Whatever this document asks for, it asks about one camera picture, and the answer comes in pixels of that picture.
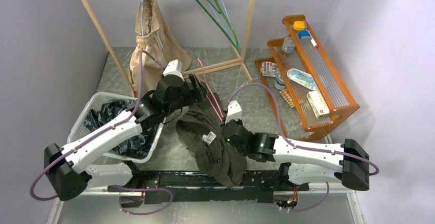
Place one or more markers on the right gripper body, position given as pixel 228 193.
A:
pixel 238 122

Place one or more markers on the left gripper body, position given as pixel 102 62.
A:
pixel 195 95

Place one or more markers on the pink wire hanger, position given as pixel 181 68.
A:
pixel 210 96

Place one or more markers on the olive green shorts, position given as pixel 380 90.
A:
pixel 199 130

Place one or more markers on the beige shorts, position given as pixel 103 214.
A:
pixel 155 49

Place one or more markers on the light blue wire hanger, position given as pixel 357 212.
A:
pixel 217 11

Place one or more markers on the green hanger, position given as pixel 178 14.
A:
pixel 217 11

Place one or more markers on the white plastic laundry basket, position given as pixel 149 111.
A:
pixel 79 130

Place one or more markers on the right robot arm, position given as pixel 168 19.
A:
pixel 304 162

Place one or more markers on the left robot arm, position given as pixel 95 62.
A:
pixel 69 168

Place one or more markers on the crayon pack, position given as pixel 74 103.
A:
pixel 287 97

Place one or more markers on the round tin can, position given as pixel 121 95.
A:
pixel 279 83

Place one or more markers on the colourful snack packet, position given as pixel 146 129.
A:
pixel 269 69

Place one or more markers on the orange wooden shelf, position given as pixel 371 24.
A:
pixel 316 62

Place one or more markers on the light blue oval package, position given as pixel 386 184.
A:
pixel 302 78

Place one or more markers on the white red box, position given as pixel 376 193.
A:
pixel 318 104

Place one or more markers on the clear plastic jar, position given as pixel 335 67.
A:
pixel 288 45

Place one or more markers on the blue white box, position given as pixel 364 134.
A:
pixel 305 35

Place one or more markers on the yellow sponge block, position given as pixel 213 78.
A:
pixel 299 25

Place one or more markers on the wooden clothes rack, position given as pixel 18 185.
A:
pixel 238 61

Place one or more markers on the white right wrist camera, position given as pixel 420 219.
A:
pixel 234 112

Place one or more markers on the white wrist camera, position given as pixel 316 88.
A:
pixel 234 112
pixel 174 68

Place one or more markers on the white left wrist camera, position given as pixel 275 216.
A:
pixel 174 68

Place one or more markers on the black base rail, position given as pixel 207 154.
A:
pixel 193 186

